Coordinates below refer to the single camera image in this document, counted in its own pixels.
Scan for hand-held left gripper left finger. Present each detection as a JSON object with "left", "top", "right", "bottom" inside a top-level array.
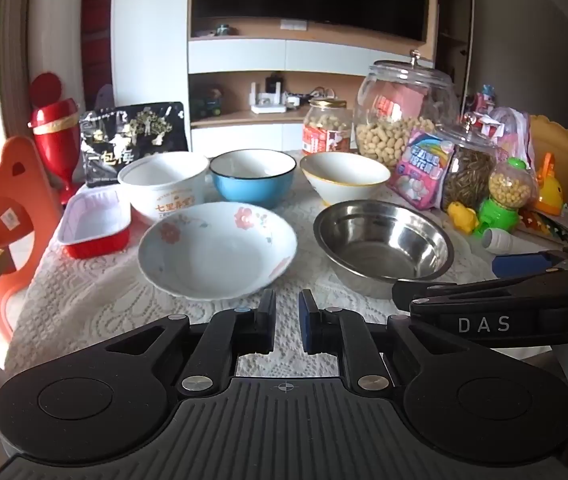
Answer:
[{"left": 106, "top": 289, "right": 277, "bottom": 397}]

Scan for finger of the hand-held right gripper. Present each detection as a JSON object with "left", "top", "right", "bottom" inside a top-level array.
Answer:
[
  {"left": 492, "top": 247, "right": 568, "bottom": 279},
  {"left": 392, "top": 269, "right": 568, "bottom": 307}
]

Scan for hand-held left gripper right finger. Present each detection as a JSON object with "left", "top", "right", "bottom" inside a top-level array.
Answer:
[{"left": 298, "top": 289, "right": 470, "bottom": 397}]

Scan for stainless steel bowl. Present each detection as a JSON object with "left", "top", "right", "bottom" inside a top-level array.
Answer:
[{"left": 313, "top": 200, "right": 455, "bottom": 299}]

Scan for white floral bowl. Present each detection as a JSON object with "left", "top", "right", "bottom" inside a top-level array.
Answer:
[{"left": 137, "top": 202, "right": 299, "bottom": 302}]

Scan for white bowl with yellow rim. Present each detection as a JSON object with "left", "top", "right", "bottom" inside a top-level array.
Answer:
[{"left": 299, "top": 152, "right": 391, "bottom": 207}]

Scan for blue enamel bowl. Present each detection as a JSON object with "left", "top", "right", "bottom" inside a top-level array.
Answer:
[{"left": 208, "top": 148, "right": 298, "bottom": 210}]

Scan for small white bottle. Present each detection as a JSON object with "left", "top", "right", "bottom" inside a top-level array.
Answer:
[{"left": 480, "top": 227, "right": 515, "bottom": 254}]

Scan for colourful flat packets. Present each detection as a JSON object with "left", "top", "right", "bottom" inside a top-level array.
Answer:
[{"left": 518, "top": 207, "right": 568, "bottom": 252}]

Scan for yellow duck toy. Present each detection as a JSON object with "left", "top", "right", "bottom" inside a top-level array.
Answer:
[{"left": 446, "top": 201, "right": 480, "bottom": 234}]

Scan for green gumball dispenser toy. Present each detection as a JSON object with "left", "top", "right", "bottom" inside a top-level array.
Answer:
[{"left": 473, "top": 157, "right": 535, "bottom": 236}]

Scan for orange and yellow toy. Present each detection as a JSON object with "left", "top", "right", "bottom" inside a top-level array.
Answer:
[{"left": 530, "top": 152, "right": 565, "bottom": 216}]

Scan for glass jar of sunflower seeds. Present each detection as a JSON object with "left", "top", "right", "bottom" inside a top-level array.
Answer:
[{"left": 436, "top": 122, "right": 499, "bottom": 211}]

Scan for pink candy bag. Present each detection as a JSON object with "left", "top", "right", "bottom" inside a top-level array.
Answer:
[{"left": 387, "top": 129, "right": 457, "bottom": 211}]

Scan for pink plastic bag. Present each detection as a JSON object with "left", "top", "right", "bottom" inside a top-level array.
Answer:
[{"left": 484, "top": 107, "right": 537, "bottom": 171}]

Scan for large glass jar of peanuts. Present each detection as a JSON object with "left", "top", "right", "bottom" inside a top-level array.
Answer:
[{"left": 354, "top": 50, "right": 461, "bottom": 170}]

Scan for white lace tablecloth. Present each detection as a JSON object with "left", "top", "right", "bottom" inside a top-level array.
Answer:
[{"left": 4, "top": 149, "right": 568, "bottom": 377}]

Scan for small peanut jar gold lid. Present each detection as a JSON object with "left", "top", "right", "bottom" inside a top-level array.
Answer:
[{"left": 302, "top": 99, "right": 354, "bottom": 156}]

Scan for red and white rectangular tray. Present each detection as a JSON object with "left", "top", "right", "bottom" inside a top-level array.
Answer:
[{"left": 61, "top": 187, "right": 133, "bottom": 260}]

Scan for white router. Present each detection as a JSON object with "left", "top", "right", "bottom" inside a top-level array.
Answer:
[{"left": 249, "top": 82, "right": 287, "bottom": 114}]

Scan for toy vehicle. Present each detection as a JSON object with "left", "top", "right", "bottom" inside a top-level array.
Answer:
[{"left": 193, "top": 87, "right": 225, "bottom": 119}]

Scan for black snack bag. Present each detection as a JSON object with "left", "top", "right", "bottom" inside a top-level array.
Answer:
[{"left": 78, "top": 101, "right": 186, "bottom": 189}]

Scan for orange plastic chair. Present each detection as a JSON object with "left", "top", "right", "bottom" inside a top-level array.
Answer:
[{"left": 0, "top": 135, "right": 66, "bottom": 337}]

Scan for red pedestal bin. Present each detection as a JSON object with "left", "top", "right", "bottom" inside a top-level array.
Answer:
[{"left": 28, "top": 72, "right": 83, "bottom": 206}]

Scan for white and wood wall cabinet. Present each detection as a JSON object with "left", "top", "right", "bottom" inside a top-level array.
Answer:
[{"left": 111, "top": 0, "right": 475, "bottom": 154}]

